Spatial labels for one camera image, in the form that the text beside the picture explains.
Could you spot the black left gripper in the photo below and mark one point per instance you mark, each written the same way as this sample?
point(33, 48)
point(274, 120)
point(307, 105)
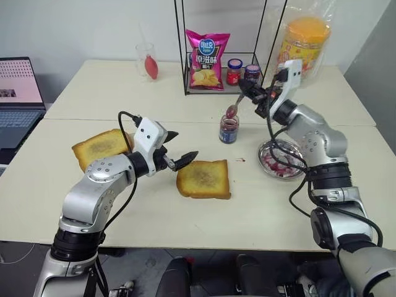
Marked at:
point(161, 158)

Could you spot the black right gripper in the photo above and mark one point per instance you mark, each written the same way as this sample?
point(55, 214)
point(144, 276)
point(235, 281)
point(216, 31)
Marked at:
point(262, 97)

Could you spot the metal spoon with jam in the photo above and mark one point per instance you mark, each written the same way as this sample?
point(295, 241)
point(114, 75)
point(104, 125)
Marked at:
point(231, 110)

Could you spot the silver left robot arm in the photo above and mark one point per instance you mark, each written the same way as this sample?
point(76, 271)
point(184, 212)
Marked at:
point(92, 198)

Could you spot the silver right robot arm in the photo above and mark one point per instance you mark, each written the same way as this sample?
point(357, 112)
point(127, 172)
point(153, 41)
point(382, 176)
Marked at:
point(325, 142)

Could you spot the closed blueberry jam jar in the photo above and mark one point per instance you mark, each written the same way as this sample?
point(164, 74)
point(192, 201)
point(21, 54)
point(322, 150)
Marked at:
point(252, 73)

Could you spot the red jam jar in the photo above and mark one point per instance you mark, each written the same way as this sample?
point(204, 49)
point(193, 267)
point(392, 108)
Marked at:
point(234, 72)

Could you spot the toasted bread slice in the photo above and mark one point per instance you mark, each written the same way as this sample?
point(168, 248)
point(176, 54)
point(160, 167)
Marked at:
point(204, 179)
point(102, 148)

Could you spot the open blueberry jam jar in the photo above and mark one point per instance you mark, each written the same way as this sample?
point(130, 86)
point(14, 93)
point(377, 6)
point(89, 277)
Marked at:
point(229, 130)

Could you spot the jam-smeared metal dish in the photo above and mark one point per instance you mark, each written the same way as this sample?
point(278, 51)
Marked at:
point(280, 164)

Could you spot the pink potato chips bag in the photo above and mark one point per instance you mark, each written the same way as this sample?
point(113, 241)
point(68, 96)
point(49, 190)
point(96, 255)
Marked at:
point(206, 62)

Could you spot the clear plastic bag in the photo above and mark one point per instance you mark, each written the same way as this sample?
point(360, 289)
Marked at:
point(278, 31)

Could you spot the large orange-lidded plastic jar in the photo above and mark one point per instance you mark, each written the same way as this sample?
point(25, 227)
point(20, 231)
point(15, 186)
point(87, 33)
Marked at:
point(304, 49)

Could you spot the red bulb with clear stem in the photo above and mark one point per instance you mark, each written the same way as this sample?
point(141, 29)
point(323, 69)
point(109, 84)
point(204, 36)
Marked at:
point(151, 65)

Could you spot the clear drinking glass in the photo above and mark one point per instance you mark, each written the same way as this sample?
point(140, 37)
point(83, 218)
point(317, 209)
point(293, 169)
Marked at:
point(145, 54)

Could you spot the dark rounded shape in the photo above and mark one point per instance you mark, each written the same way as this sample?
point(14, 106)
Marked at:
point(252, 273)
point(172, 277)

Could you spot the open laptop computer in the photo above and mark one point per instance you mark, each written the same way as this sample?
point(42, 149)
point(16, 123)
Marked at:
point(18, 123)

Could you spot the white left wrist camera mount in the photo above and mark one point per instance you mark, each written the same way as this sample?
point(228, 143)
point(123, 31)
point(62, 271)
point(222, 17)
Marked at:
point(149, 133)

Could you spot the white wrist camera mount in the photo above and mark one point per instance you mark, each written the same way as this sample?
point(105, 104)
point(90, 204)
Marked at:
point(293, 74)
point(149, 133)

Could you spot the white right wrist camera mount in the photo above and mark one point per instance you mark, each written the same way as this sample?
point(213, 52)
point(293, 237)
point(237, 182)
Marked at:
point(293, 74)

